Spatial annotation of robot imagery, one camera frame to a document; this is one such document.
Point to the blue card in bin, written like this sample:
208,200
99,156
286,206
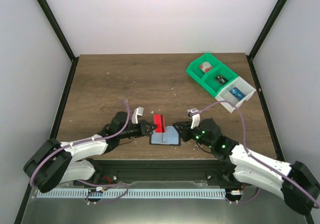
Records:
239,95

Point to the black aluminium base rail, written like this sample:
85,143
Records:
211,172

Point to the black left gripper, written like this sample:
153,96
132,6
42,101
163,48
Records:
143,128

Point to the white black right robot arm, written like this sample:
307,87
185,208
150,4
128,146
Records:
293,183

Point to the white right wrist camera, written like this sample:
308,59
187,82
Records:
194,115

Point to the red white card in bin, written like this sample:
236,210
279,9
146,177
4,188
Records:
205,67

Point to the white plastic bin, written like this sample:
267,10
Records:
225,96

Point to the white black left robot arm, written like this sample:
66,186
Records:
58,162

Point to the black frame post right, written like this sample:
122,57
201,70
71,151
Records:
267,27

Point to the dark green card in bin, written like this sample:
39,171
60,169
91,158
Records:
221,79

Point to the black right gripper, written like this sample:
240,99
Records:
185,130

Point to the white slotted cable duct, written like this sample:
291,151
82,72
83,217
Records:
136,193

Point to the solid red credit card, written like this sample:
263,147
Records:
159,121

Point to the black frame post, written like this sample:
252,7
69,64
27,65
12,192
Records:
267,27
56,28

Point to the black frame post left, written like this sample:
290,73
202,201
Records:
56,28

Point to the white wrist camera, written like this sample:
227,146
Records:
138,112
194,115

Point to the green plastic bin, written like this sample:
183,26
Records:
214,80
196,73

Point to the black leather card holder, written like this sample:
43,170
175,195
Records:
169,138

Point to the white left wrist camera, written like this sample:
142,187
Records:
138,112

